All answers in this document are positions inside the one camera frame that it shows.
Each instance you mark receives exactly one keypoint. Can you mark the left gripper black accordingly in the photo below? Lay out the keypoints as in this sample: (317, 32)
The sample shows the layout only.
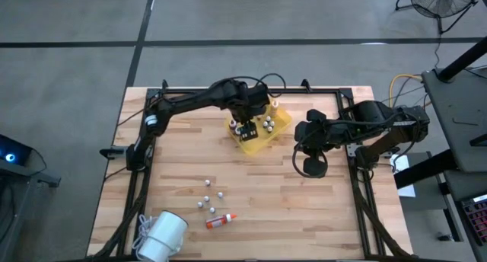
(253, 102)

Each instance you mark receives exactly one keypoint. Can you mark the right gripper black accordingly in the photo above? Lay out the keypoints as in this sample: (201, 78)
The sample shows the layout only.
(323, 134)

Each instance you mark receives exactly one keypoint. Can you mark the large green food colouring bottle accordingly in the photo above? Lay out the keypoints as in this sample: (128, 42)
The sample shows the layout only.
(238, 131)

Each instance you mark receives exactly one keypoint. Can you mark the large red food colouring bottle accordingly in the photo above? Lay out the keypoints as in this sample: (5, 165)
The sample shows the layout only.
(233, 124)

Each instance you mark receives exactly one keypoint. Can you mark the large yellow food colouring bottle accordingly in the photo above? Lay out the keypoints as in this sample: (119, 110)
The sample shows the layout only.
(273, 106)

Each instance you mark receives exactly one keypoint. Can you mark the large orange food colouring bottle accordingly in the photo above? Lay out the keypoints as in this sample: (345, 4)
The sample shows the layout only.
(218, 222)

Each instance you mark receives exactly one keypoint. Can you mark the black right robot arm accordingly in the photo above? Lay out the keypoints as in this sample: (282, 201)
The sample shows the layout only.
(373, 113)

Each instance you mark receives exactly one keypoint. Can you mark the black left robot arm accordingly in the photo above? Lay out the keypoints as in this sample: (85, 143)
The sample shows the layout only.
(182, 102)

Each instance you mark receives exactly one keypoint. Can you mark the yellow translucent plastic bin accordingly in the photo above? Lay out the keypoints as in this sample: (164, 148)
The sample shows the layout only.
(258, 146)

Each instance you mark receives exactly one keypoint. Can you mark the white paper sheet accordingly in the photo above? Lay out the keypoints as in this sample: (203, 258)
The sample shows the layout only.
(405, 186)

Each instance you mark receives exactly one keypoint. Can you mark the white round spot lamp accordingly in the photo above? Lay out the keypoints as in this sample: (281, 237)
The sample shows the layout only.
(163, 235)

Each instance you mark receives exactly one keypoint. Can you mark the grey metal table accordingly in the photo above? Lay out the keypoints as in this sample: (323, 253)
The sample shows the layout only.
(456, 109)

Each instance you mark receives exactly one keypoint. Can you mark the black floor fan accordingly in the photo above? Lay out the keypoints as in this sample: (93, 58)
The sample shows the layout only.
(441, 3)

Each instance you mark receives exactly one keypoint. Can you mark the red parts drawer rack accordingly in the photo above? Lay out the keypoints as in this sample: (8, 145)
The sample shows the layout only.
(477, 218)

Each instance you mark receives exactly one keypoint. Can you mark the black metal stand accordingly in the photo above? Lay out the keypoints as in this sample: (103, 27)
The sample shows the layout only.
(23, 186)

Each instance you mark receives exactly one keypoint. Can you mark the black aluminium rig frame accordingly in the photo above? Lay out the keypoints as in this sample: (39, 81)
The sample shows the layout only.
(316, 90)

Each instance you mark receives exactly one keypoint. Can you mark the silver arm base bracket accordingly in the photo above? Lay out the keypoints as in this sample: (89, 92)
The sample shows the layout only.
(352, 149)

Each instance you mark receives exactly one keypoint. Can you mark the black round post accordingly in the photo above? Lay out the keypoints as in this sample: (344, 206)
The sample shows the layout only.
(464, 60)

